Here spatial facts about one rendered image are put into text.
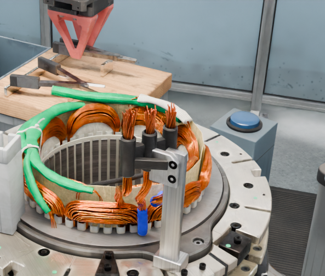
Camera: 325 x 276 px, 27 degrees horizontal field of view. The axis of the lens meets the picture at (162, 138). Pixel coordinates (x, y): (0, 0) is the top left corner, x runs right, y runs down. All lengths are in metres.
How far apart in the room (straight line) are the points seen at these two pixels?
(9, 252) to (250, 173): 0.27
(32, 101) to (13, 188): 0.32
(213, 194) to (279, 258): 1.69
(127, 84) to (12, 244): 0.40
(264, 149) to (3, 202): 0.45
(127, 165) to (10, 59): 0.64
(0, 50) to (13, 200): 0.55
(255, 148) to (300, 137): 2.18
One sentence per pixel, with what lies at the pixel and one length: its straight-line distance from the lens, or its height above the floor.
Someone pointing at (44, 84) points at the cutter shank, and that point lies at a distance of 0.92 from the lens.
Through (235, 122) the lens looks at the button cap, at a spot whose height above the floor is 1.04.
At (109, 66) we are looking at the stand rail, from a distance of 1.00.
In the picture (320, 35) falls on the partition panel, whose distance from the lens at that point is 2.99.
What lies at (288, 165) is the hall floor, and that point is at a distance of 2.88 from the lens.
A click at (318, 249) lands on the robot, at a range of 1.17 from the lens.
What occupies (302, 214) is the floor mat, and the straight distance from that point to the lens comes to 2.58.
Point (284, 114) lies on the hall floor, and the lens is 3.26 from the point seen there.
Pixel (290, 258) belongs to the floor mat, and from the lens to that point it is 2.37.
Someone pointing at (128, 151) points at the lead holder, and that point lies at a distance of 0.52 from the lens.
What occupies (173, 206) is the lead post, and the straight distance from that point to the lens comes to 0.55.
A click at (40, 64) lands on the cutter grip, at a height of 1.09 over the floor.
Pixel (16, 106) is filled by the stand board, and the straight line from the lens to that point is 0.92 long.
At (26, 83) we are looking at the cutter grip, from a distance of 0.92.
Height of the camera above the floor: 1.49
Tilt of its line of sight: 30 degrees down
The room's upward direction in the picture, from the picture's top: 3 degrees clockwise
